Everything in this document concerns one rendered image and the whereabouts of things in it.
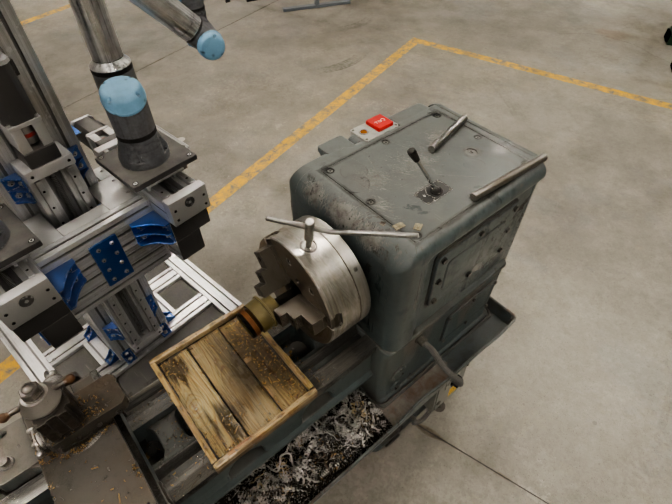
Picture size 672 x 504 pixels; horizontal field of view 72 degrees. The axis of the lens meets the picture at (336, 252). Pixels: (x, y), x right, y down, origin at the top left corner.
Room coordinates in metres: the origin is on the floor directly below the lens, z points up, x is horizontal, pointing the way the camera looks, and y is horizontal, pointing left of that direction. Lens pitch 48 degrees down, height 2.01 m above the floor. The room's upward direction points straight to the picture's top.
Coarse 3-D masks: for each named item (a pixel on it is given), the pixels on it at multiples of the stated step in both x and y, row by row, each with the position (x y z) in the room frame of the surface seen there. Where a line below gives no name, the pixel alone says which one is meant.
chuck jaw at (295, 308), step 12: (288, 300) 0.67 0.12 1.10; (300, 300) 0.67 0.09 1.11; (276, 312) 0.63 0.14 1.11; (288, 312) 0.63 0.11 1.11; (300, 312) 0.63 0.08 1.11; (312, 312) 0.62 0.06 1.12; (300, 324) 0.61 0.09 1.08; (312, 324) 0.59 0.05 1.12; (324, 324) 0.60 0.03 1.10; (336, 324) 0.61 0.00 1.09
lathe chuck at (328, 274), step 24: (264, 240) 0.80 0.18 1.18; (288, 240) 0.75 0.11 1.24; (288, 264) 0.72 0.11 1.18; (312, 264) 0.68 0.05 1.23; (336, 264) 0.69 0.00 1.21; (288, 288) 0.74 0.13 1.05; (312, 288) 0.65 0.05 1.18; (336, 288) 0.65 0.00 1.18; (336, 312) 0.61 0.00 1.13; (360, 312) 0.65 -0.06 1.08; (312, 336) 0.66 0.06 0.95; (336, 336) 0.61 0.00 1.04
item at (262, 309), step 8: (256, 296) 0.67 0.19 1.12; (248, 304) 0.65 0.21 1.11; (256, 304) 0.65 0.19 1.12; (264, 304) 0.64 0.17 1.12; (272, 304) 0.65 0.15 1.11; (240, 312) 0.63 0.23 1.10; (248, 312) 0.63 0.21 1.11; (256, 312) 0.63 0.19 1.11; (264, 312) 0.63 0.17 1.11; (272, 312) 0.64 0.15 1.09; (240, 320) 0.63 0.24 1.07; (248, 320) 0.61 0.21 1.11; (256, 320) 0.61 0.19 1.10; (264, 320) 0.61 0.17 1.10; (272, 320) 0.62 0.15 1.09; (248, 328) 0.60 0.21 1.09; (256, 328) 0.60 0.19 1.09; (264, 328) 0.60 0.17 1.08; (256, 336) 0.59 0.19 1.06
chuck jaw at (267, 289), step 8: (264, 248) 0.76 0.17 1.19; (272, 248) 0.76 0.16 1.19; (256, 256) 0.76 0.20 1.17; (264, 256) 0.74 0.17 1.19; (272, 256) 0.75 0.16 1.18; (264, 264) 0.73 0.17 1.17; (272, 264) 0.73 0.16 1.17; (280, 264) 0.74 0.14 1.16; (256, 272) 0.72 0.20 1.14; (264, 272) 0.71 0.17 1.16; (272, 272) 0.72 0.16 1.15; (280, 272) 0.72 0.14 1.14; (264, 280) 0.70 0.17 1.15; (272, 280) 0.70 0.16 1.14; (280, 280) 0.71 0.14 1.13; (288, 280) 0.72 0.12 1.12; (256, 288) 0.69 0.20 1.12; (264, 288) 0.68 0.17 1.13; (272, 288) 0.69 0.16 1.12; (264, 296) 0.67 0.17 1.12
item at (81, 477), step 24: (72, 384) 0.53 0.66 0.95; (120, 432) 0.40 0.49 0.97; (48, 456) 0.35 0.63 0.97; (72, 456) 0.35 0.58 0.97; (96, 456) 0.35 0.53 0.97; (120, 456) 0.35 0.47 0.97; (48, 480) 0.30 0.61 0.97; (72, 480) 0.30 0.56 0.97; (96, 480) 0.30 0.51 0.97; (120, 480) 0.30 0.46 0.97; (144, 480) 0.30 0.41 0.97
